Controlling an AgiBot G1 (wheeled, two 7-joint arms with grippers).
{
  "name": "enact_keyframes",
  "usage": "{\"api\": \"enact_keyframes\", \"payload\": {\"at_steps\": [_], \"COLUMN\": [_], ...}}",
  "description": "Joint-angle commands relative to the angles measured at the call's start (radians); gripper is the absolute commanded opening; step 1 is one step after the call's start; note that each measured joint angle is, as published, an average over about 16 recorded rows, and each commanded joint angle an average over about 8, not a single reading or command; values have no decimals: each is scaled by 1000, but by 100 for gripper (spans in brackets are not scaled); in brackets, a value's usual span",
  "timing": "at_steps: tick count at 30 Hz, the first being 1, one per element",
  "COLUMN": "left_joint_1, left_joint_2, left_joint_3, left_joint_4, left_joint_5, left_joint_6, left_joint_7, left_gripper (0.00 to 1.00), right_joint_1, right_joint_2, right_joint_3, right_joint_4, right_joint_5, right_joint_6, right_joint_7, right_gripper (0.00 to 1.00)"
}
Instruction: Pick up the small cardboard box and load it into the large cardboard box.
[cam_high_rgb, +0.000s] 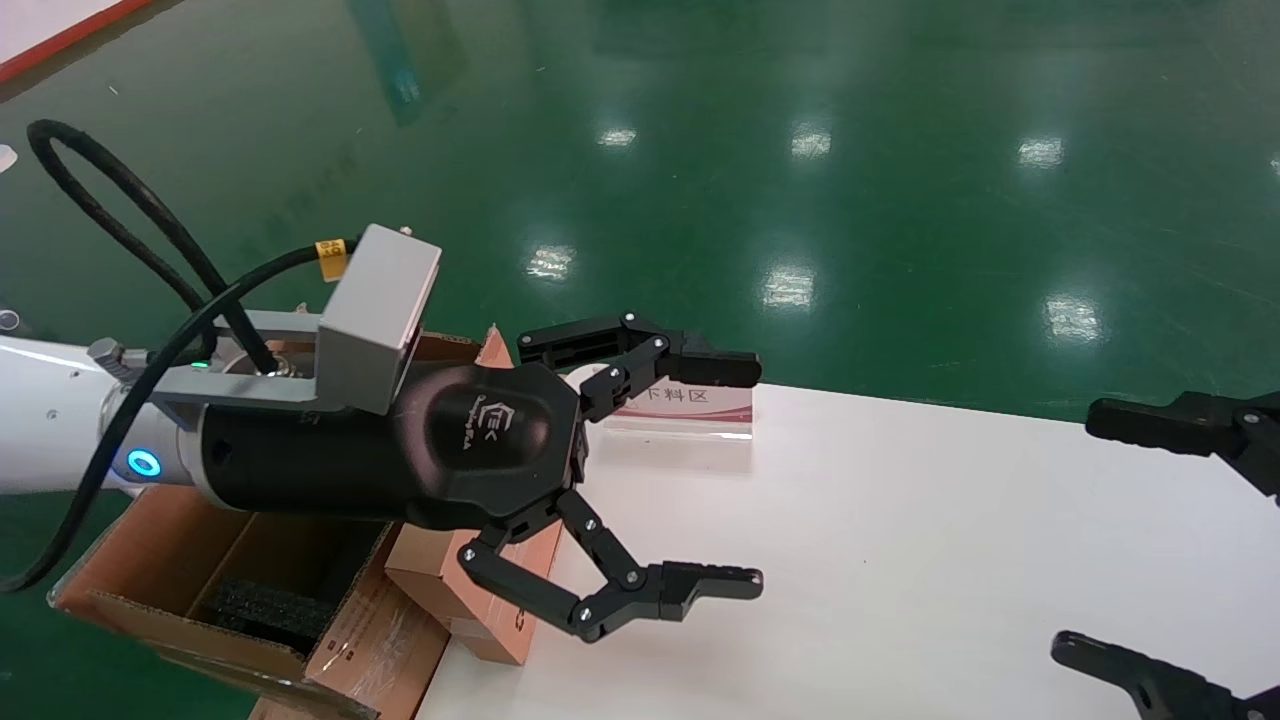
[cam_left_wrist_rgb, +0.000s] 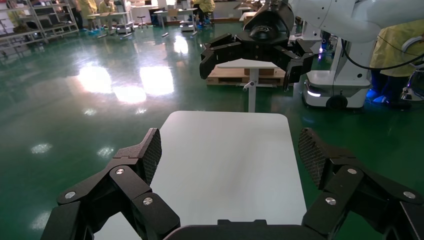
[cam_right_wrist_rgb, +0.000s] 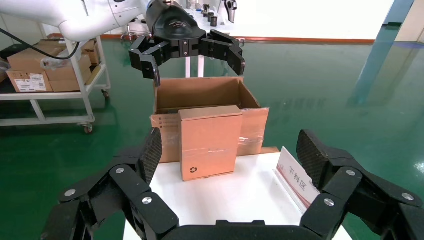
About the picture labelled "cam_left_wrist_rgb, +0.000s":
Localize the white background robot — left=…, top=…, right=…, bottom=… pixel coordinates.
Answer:
left=290, top=16, right=324, bottom=56

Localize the chrome office chair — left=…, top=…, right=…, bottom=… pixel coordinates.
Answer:
left=398, top=35, right=424, bottom=103

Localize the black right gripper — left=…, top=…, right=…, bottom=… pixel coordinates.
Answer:
left=199, top=0, right=315, bottom=92

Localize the wooden pallet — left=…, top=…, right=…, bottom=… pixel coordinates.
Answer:
left=205, top=64, right=288, bottom=88

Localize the small white pedestal table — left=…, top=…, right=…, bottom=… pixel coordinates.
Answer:
left=216, top=58, right=288, bottom=114

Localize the person in yellow coat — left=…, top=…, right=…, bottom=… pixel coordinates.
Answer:
left=76, top=0, right=99, bottom=35
left=365, top=19, right=424, bottom=108
left=97, top=0, right=116, bottom=35
left=191, top=0, right=217, bottom=27

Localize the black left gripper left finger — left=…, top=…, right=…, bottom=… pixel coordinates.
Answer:
left=40, top=128, right=182, bottom=240

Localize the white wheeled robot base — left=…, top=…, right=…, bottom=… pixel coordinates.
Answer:
left=302, top=31, right=378, bottom=111

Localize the white work table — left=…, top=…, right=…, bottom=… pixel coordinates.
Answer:
left=87, top=11, right=134, bottom=37
left=152, top=7, right=199, bottom=35

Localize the grey metal shelving rack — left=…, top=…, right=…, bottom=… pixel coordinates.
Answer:
left=0, top=0, right=80, bottom=52

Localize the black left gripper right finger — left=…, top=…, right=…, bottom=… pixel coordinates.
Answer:
left=297, top=127, right=424, bottom=240

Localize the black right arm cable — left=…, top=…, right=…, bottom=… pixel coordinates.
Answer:
left=340, top=39, right=424, bottom=71

